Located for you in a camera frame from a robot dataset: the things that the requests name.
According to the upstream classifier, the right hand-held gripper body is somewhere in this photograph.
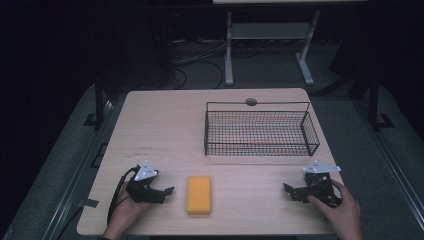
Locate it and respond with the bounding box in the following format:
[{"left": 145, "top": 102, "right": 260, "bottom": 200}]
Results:
[{"left": 289, "top": 160, "right": 343, "bottom": 209}]

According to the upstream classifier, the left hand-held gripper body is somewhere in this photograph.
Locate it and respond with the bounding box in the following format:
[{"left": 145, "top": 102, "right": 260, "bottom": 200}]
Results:
[{"left": 125, "top": 160, "right": 167, "bottom": 205}]

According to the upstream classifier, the yellow sponge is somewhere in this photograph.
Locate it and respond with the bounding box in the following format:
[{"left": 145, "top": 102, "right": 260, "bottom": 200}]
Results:
[{"left": 185, "top": 175, "right": 213, "bottom": 216}]

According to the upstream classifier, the black wire basket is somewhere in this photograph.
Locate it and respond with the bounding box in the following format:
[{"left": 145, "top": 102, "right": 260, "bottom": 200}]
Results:
[{"left": 203, "top": 101, "right": 321, "bottom": 157}]

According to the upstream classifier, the person's left hand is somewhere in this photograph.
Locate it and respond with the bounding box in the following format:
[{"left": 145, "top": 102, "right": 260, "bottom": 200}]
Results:
[{"left": 102, "top": 181, "right": 155, "bottom": 240}]

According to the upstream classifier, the person's right hand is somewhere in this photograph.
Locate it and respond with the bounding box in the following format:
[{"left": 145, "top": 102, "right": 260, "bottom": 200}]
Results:
[{"left": 306, "top": 179, "right": 364, "bottom": 240}]

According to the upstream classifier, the black metal stand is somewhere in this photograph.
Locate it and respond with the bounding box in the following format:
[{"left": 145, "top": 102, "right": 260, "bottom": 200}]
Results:
[
  {"left": 366, "top": 71, "right": 396, "bottom": 132},
  {"left": 83, "top": 71, "right": 111, "bottom": 128}
]

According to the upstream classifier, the black cable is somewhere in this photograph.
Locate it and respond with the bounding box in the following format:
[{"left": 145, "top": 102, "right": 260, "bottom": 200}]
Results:
[{"left": 106, "top": 165, "right": 139, "bottom": 226}]

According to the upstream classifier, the bundle of floor cables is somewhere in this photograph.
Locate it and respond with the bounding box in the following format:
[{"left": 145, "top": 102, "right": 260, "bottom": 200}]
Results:
[{"left": 166, "top": 38, "right": 231, "bottom": 90}]

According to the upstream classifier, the white metal table frame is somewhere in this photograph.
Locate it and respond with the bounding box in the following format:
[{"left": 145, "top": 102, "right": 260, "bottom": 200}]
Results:
[{"left": 223, "top": 9, "right": 322, "bottom": 87}]

